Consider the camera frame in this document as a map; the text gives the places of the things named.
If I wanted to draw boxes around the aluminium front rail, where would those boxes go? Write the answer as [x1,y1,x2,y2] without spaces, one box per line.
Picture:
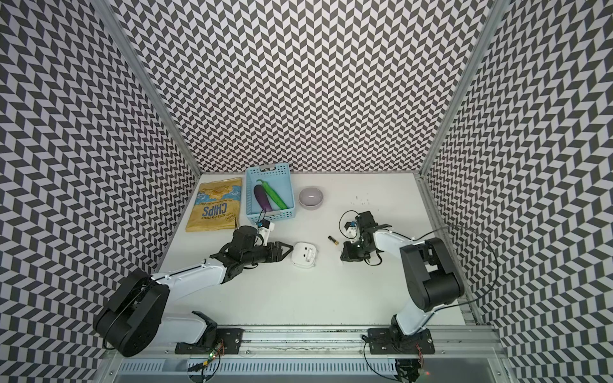
[102,325,509,360]

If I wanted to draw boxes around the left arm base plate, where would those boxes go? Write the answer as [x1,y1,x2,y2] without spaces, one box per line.
[174,327,244,355]

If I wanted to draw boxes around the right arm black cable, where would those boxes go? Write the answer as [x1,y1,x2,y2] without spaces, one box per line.
[411,224,500,310]

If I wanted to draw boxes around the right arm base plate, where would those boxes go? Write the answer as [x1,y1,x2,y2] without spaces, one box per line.
[366,328,435,355]

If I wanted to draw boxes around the light blue plastic basket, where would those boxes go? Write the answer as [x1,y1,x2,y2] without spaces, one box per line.
[245,163,295,223]

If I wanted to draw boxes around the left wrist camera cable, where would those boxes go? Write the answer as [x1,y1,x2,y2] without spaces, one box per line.
[236,207,269,231]

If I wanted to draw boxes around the purple toy eggplant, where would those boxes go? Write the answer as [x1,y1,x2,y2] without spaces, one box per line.
[253,184,273,212]

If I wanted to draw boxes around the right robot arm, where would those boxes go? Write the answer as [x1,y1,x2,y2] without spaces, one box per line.
[339,212,465,339]

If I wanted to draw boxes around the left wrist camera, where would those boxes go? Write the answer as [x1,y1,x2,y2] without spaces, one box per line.
[257,219,275,246]

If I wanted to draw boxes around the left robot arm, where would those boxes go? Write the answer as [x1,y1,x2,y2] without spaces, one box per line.
[93,226,294,357]

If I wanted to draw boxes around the lilac ceramic bowl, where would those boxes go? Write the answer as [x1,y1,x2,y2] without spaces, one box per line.
[299,187,324,210]

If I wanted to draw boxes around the yellow chips bag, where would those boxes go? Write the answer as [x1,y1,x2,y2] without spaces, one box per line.
[185,177,242,232]

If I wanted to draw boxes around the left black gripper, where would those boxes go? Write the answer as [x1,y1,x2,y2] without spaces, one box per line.
[243,241,293,266]

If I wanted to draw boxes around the green toy cucumber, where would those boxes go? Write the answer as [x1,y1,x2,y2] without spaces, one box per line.
[258,180,287,210]

